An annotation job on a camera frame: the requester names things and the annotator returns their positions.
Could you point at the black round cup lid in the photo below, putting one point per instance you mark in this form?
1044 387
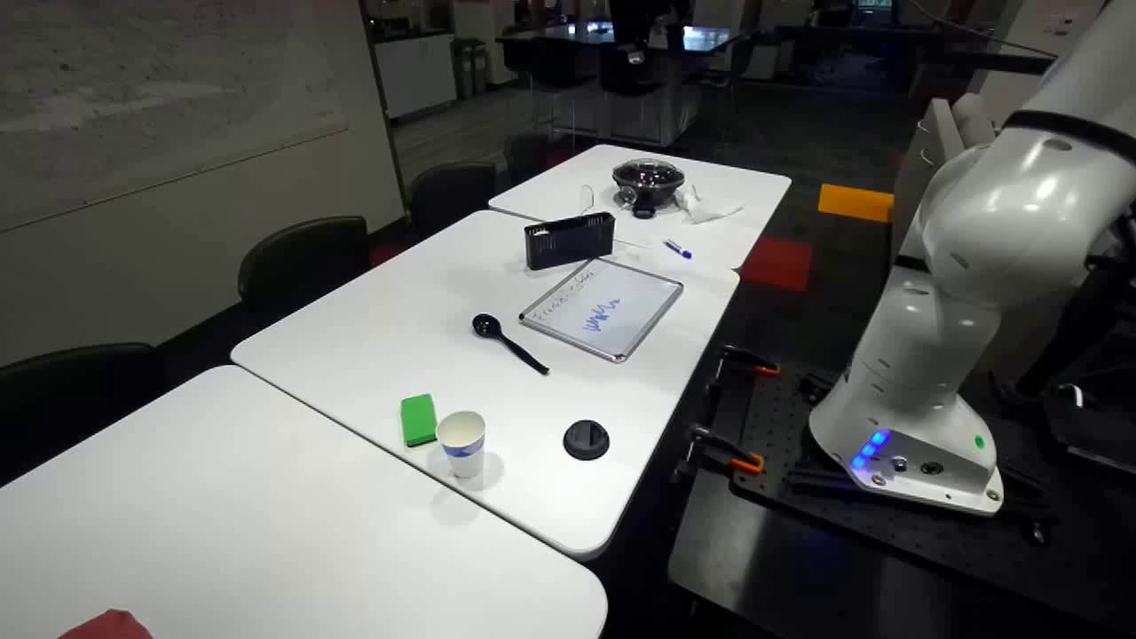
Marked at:
586 439

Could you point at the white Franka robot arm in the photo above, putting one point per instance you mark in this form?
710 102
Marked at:
946 307

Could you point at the white paper coffee cup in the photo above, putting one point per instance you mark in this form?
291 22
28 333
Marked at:
462 447

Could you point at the small framed whiteboard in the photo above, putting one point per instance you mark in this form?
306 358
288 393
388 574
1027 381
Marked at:
598 309

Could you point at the black rectangular box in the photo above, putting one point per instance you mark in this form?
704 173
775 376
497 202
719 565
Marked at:
568 242

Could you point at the black plastic spoon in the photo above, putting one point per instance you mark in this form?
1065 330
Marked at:
484 323

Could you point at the blue marker pen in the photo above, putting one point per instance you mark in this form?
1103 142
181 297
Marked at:
675 249

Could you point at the black bowl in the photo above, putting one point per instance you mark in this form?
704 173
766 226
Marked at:
649 180

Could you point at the black office chair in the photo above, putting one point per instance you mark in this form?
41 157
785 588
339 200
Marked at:
72 396
302 260
449 191

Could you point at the clear plastic wrapper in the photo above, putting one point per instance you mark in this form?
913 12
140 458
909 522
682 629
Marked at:
710 210

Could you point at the green rectangular block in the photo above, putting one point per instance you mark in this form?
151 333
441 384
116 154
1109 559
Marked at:
417 420

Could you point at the orange black clamp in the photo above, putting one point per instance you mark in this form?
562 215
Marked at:
751 367
740 462

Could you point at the red floor mat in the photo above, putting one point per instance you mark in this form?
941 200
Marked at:
778 262

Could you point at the dark background table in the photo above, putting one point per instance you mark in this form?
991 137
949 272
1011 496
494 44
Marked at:
645 83

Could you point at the white background cabinet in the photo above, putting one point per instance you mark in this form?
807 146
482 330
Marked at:
414 72

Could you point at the yellow floor mat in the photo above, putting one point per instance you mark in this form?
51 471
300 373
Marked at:
853 202

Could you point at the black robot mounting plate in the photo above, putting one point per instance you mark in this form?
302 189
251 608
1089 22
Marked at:
830 555

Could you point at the red cloth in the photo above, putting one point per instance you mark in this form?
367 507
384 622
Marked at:
108 627

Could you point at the large wall whiteboard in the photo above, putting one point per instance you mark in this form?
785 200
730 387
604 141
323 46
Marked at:
145 94

